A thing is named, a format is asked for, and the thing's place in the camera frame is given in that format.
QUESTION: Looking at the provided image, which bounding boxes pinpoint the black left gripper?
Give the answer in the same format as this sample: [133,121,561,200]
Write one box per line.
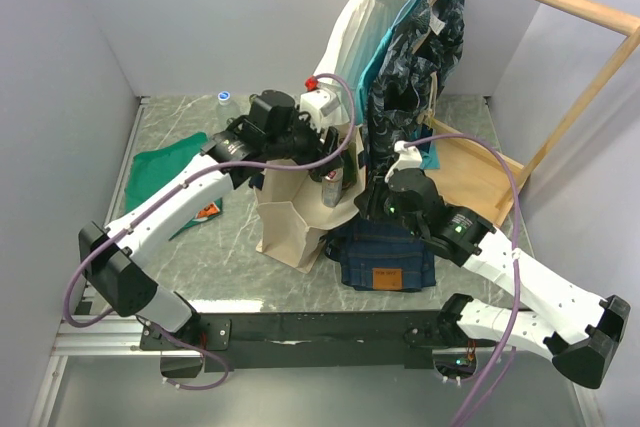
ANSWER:
[266,106,344,178]

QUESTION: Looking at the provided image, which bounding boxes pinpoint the clear bottle blue cap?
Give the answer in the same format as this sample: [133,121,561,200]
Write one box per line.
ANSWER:
[217,91,241,125]

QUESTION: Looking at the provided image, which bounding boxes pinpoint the silver can red tab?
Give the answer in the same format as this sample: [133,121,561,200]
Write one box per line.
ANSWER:
[322,168,343,208]

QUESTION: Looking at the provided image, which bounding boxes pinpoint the beige canvas tote bag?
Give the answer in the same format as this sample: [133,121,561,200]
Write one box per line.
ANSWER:
[254,131,366,273]

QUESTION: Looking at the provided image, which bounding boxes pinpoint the green glass bottle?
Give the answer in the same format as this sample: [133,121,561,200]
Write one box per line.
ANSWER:
[341,149,358,190]

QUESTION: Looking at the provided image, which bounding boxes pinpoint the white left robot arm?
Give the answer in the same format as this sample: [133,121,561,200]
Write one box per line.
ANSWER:
[79,84,345,349]

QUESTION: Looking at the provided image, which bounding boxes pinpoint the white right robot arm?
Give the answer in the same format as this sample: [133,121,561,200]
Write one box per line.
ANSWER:
[355,168,631,389]

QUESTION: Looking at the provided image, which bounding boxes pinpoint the teal garment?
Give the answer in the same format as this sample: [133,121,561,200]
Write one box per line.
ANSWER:
[363,0,443,175]

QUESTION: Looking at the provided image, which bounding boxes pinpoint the wooden clothes rack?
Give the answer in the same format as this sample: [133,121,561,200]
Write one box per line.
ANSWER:
[437,0,639,235]

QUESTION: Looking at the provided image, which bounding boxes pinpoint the folded blue jeans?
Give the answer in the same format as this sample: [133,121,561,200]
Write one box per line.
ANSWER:
[324,216,436,293]

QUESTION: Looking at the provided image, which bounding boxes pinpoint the green t-shirt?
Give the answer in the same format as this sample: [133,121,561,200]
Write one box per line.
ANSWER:
[124,132,208,213]

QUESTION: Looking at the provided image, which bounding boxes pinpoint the dark patterned shirt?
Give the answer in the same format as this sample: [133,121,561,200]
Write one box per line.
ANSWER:
[357,0,465,180]

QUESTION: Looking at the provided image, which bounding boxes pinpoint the black base bar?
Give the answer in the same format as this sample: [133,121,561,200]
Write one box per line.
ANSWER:
[138,311,481,378]

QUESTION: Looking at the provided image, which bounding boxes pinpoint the white pleated garment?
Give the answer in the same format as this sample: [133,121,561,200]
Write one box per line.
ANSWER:
[314,0,405,124]

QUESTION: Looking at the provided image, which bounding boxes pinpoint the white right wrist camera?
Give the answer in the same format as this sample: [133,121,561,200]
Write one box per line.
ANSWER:
[384,141,422,183]

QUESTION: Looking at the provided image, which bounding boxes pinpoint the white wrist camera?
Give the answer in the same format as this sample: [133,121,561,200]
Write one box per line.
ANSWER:
[384,141,422,183]
[300,87,342,132]

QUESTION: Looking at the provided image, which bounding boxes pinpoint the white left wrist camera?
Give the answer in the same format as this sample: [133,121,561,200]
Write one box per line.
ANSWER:
[300,87,342,132]

